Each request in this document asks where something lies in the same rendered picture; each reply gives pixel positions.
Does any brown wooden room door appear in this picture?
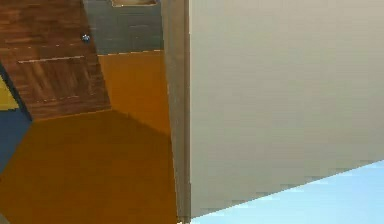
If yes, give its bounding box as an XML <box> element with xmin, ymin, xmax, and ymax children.
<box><xmin>0</xmin><ymin>0</ymin><xmax>112</xmax><ymax>121</ymax></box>

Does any light wooden framed picture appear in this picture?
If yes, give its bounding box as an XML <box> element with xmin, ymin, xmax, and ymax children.
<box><xmin>110</xmin><ymin>0</ymin><xmax>158</xmax><ymax>8</ymax></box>

